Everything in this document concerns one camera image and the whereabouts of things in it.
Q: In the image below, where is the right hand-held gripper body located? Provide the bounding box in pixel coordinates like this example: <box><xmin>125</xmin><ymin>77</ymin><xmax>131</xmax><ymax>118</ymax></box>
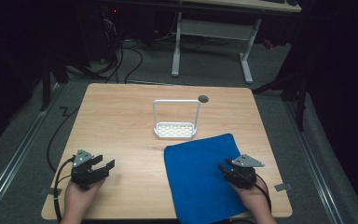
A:
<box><xmin>224</xmin><ymin>153</ymin><xmax>266</xmax><ymax>190</ymax></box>

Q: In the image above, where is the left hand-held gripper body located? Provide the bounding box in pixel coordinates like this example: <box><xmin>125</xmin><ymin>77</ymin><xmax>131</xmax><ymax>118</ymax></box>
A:
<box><xmin>70</xmin><ymin>148</ymin><xmax>107</xmax><ymax>191</ymax></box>

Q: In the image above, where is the blue towel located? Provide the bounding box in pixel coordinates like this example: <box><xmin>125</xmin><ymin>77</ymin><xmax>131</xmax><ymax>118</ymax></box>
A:
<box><xmin>163</xmin><ymin>133</ymin><xmax>252</xmax><ymax>224</ymax></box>

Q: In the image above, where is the person's right hand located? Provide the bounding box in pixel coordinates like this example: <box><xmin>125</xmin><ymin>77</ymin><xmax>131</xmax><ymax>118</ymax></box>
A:
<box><xmin>229</xmin><ymin>179</ymin><xmax>270</xmax><ymax>213</ymax></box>

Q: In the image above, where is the person's left hand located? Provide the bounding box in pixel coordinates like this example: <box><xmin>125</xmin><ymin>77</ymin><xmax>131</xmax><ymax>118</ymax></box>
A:
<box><xmin>63</xmin><ymin>178</ymin><xmax>106</xmax><ymax>210</ymax></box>

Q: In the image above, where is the white towel rack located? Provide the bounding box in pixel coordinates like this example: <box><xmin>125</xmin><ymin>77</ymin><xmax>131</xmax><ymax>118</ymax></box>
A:
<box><xmin>152</xmin><ymin>98</ymin><xmax>202</xmax><ymax>140</ymax></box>

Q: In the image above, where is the dark metal stand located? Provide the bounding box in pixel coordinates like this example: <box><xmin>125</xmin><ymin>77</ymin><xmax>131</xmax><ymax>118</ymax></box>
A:
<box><xmin>39</xmin><ymin>51</ymin><xmax>106</xmax><ymax>112</ymax></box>
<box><xmin>251</xmin><ymin>59</ymin><xmax>312</xmax><ymax>133</ymax></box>

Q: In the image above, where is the white-framed desk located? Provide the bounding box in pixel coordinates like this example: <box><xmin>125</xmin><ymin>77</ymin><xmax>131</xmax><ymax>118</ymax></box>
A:
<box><xmin>171</xmin><ymin>0</ymin><xmax>303</xmax><ymax>85</ymax></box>

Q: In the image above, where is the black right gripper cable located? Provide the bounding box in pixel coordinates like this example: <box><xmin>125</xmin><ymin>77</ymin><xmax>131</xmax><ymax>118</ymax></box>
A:
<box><xmin>254</xmin><ymin>173</ymin><xmax>273</xmax><ymax>214</ymax></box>

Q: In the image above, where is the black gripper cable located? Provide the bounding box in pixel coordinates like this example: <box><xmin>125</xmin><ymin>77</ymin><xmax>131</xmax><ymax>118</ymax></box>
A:
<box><xmin>52</xmin><ymin>156</ymin><xmax>76</xmax><ymax>224</ymax></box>
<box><xmin>254</xmin><ymin>173</ymin><xmax>273</xmax><ymax>214</ymax></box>

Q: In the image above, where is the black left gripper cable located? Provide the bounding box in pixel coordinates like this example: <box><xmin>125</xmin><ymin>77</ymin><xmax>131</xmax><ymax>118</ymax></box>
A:
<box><xmin>52</xmin><ymin>156</ymin><xmax>76</xmax><ymax>224</ymax></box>

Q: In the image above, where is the grey table bracket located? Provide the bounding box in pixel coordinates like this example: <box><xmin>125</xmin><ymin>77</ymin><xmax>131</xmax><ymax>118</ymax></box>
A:
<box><xmin>274</xmin><ymin>182</ymin><xmax>293</xmax><ymax>192</ymax></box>
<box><xmin>39</xmin><ymin>186</ymin><xmax>62</xmax><ymax>197</ymax></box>

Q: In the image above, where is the black floor cable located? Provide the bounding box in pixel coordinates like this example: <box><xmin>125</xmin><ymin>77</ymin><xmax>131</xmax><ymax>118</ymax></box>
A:
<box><xmin>46</xmin><ymin>105</ymin><xmax>81</xmax><ymax>174</ymax></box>

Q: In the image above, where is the metal floor rail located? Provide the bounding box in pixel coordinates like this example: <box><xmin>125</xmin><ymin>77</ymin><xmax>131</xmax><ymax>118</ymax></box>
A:
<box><xmin>0</xmin><ymin>83</ymin><xmax>61</xmax><ymax>218</ymax></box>
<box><xmin>283</xmin><ymin>100</ymin><xmax>345</xmax><ymax>224</ymax></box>

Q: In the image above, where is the bundle of black cables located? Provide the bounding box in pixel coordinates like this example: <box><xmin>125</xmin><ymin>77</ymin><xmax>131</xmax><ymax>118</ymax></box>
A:
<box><xmin>98</xmin><ymin>18</ymin><xmax>145</xmax><ymax>85</ymax></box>

